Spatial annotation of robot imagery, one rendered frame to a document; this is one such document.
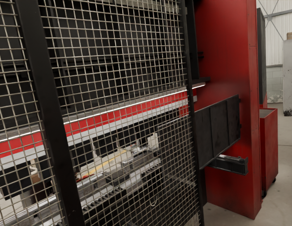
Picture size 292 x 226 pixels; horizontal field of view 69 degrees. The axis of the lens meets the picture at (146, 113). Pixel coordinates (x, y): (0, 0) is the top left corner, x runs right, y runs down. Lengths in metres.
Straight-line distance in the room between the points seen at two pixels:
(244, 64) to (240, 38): 0.23
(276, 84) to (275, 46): 1.24
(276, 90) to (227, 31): 6.33
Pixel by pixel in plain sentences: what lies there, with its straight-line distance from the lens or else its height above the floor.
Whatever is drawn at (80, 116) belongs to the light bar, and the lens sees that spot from 1.21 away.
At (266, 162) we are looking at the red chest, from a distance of 2.83.
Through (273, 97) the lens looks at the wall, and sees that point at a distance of 8.44.
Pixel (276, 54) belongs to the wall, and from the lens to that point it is 8.31.
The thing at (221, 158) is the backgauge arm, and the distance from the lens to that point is 1.97.
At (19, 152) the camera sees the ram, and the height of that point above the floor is 1.32.
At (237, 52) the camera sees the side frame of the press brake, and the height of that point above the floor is 1.72.
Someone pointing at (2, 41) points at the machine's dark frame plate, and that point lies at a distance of 1.28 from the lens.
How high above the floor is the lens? 1.66
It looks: 11 degrees down
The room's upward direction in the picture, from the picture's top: 8 degrees counter-clockwise
